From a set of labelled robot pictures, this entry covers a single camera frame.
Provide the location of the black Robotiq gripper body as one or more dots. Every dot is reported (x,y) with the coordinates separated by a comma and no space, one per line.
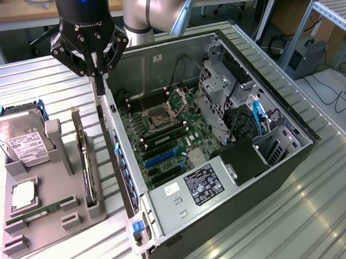
(83,11)

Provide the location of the graphics card with metal bracket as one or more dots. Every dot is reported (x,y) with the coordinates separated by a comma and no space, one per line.
(89,181)

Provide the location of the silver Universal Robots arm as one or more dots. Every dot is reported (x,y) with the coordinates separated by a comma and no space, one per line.
(142,8)

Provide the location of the thin metal locking lever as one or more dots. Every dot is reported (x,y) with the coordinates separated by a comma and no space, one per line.
(142,103)

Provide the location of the metal socket cover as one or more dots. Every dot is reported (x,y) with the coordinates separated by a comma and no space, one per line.
(178,101)

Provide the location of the CPU socket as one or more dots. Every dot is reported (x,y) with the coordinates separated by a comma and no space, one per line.
(159,118)

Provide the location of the silver hard disk drive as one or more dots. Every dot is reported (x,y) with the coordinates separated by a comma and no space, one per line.
(17,136)

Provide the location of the labelled green RAM stick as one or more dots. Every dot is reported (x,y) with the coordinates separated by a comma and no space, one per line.
(166,139)

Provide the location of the grey metal drive cage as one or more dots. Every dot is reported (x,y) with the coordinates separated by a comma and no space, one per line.
(214,83)

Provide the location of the green Dell motherboard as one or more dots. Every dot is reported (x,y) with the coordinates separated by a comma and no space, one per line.
(196,128)

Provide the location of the blue expansion slot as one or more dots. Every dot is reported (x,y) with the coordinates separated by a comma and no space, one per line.
(160,159)

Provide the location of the black office chair base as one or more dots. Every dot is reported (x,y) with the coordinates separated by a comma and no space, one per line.
(233,7)

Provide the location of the silver finned chipset heatsink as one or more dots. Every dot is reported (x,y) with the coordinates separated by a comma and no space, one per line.
(196,158)

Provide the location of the silver CPU chip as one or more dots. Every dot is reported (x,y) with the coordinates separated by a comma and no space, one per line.
(24,195)

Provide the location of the grey plastic parts rack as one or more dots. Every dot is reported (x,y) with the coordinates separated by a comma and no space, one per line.
(57,201)

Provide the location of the grey power supply unit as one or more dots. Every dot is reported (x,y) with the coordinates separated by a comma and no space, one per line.
(177,205)

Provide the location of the black plastic shroud box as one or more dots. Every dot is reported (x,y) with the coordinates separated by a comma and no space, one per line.
(242,160)

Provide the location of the blue case latch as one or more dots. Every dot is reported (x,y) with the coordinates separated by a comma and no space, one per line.
(137,228)

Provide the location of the grey perforated disk bay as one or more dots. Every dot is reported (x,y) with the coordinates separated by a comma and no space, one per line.
(279,146)

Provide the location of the open black PC case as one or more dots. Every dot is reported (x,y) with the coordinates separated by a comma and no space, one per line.
(282,193)

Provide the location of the aluminium shelf frame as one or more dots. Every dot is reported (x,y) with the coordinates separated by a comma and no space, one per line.
(333,11)

